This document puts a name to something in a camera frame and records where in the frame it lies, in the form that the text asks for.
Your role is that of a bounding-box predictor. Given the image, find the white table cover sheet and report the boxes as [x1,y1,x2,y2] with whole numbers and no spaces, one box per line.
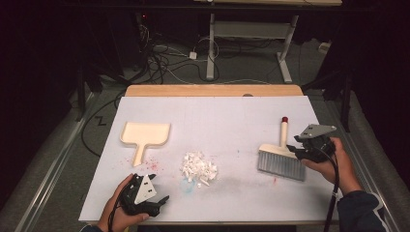
[78,96,339,223]

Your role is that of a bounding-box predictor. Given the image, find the white table frame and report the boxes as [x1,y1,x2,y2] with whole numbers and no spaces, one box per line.
[192,0,343,84]

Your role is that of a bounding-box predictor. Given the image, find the metal floor rail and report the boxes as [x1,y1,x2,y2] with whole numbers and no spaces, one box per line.
[13,93,96,232]
[323,98,400,232]

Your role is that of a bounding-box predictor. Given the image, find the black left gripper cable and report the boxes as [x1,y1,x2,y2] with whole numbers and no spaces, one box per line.
[107,199,123,232]

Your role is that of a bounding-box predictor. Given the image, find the long black floor cable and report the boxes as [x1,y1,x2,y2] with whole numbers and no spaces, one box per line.
[80,93,127,159]

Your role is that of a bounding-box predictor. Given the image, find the person's left hand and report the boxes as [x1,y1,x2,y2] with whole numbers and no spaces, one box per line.
[97,173,151,232]

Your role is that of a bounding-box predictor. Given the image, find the cream hand brush grey bristles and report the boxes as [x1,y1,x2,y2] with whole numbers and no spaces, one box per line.
[256,116,308,182]

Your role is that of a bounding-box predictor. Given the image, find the person's right hand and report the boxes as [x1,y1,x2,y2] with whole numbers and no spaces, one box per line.
[301,136,364,196]

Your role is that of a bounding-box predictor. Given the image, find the cream plastic dustpan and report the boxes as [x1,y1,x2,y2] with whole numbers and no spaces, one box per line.
[120,121,171,168]

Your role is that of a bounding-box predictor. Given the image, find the wooden table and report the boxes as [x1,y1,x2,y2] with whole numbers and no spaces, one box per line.
[78,84,339,226]

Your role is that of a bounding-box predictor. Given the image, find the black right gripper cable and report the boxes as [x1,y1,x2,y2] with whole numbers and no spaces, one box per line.
[317,148,341,232]

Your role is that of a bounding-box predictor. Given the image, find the pile of white paper scraps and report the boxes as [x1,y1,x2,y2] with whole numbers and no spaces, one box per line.
[179,151,219,189]

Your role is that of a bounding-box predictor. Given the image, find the tangle of floor cables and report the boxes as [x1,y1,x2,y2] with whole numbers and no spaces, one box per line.
[138,22,223,85]

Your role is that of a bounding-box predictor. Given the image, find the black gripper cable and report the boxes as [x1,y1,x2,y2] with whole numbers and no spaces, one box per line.
[107,199,123,232]
[317,148,341,232]

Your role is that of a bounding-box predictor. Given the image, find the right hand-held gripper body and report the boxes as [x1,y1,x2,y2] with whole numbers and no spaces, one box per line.
[293,124,337,163]

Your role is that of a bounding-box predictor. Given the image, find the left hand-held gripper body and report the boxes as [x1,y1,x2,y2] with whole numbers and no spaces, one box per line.
[119,173,161,218]

